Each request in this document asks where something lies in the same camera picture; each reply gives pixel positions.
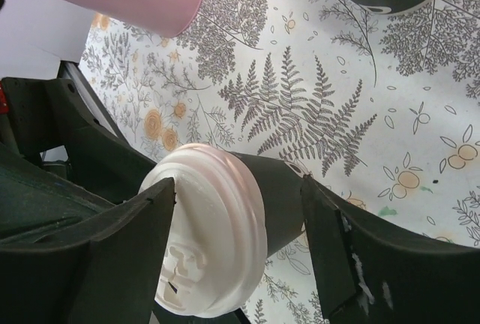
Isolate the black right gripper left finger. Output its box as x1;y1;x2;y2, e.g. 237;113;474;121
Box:
1;178;175;323

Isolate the black paper coffee cup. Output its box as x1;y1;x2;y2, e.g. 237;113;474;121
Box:
232;152;305;257

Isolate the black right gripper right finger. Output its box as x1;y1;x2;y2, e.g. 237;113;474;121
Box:
301;176;479;323

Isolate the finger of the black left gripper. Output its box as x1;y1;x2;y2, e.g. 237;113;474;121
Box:
1;77;155;204
1;145;113;242

